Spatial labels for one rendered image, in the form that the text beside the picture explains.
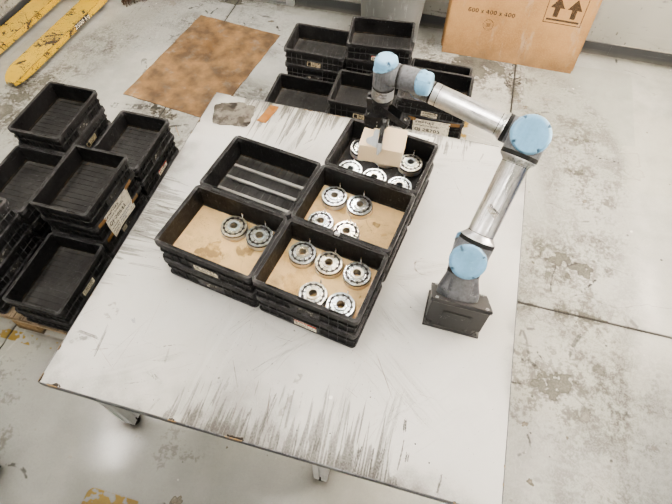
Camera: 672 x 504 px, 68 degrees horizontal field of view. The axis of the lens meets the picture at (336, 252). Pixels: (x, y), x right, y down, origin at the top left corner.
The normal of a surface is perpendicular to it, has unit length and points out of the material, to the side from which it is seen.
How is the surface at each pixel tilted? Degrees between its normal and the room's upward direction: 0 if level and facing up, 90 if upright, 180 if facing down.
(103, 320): 0
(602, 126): 0
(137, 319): 0
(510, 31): 74
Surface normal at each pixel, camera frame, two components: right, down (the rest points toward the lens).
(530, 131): -0.22, 0.05
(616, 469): 0.01, -0.55
